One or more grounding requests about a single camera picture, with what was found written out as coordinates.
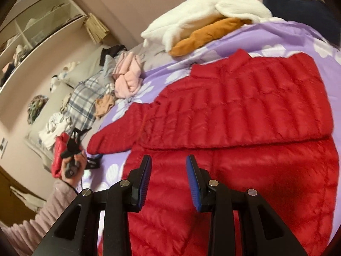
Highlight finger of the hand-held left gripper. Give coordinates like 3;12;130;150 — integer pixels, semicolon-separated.
85;153;103;170
71;127;92;142

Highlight person's left hand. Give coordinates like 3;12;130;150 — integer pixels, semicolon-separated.
62;150;88;186

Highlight tan woven basket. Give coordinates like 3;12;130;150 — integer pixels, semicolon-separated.
84;13;111;45

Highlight white plush toys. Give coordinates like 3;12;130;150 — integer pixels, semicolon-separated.
50;61;81;92

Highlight grey bed sheet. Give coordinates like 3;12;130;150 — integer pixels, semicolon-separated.
127;43;193;73

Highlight white wardrobe shelf unit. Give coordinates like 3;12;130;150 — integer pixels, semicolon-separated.
0;0;89;94

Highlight black garment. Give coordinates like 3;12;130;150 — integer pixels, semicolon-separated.
100;44;129;66

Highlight brown wooden cabinet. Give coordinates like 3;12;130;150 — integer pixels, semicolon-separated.
0;165;54;228

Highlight pink garment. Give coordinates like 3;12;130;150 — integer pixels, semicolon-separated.
112;51;144;100

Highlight navy garment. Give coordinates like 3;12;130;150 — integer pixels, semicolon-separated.
262;0;341;46

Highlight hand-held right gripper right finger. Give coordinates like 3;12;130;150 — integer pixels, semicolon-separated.
186;155;301;256

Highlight person's left forearm pink sleeve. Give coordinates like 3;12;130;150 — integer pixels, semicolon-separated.
0;179;81;247

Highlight orange garment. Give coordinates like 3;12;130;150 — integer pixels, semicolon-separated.
170;18;252;57

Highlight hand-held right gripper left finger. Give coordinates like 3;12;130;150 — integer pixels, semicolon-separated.
32;155;152;256

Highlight purple floral blanket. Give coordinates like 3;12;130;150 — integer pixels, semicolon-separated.
77;20;341;256

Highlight colourful patterned cloth bundle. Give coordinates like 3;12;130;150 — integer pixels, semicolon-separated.
27;95;50;125

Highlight white striped clothing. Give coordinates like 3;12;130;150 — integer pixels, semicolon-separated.
39;112;73;150

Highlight plaid shirt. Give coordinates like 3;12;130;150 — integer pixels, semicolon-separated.
66;75;118;132

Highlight red puffer jacket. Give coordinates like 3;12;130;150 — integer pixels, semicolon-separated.
51;48;340;256

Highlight white fleece garment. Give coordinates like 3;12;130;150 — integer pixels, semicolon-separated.
141;0;286;53

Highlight light blue garment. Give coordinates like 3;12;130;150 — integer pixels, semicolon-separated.
102;55;118;78

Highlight tan garment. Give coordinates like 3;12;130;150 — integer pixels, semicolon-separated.
94;94;117;118

